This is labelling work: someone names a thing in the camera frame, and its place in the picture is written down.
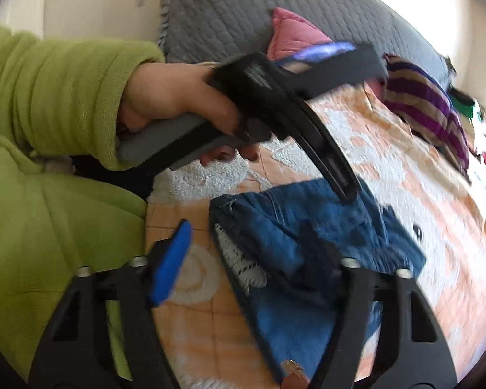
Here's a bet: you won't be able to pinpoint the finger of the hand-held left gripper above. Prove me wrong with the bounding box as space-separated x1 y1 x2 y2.
267 96 364 204
273 41 390 100

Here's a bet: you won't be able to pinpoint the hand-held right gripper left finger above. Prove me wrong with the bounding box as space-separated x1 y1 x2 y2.
28 219 194 389

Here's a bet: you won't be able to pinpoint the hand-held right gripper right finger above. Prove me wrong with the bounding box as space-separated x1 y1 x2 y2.
308 256 458 389

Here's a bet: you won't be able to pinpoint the blue denim pants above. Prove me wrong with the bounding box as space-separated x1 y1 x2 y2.
208 177 427 385

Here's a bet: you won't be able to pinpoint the person's left forearm green sleeve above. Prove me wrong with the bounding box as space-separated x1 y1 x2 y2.
0 26 167 171

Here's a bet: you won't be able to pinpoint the person's left hand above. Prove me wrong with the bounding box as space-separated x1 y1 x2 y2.
117 62 260 168

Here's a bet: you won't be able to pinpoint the grey quilted cover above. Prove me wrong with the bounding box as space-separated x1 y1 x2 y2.
157 0 452 90

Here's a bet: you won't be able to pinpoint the purple striped pillow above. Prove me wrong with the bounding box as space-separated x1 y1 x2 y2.
382 54 471 176

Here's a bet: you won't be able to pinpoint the person's dark trousers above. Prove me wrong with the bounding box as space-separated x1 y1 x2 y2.
70 152 165 201

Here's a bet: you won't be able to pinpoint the peach white printed blanket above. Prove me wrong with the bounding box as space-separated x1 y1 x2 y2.
145 61 486 389

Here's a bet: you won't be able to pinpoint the person's green fleece robe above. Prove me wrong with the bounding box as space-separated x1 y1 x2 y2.
0 136 151 382

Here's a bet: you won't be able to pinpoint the small white cloth piece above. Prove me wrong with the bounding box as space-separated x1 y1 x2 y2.
44 157 74 176

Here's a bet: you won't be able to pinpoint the pile of colourful clothes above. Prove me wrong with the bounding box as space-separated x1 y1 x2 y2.
447 87 486 193

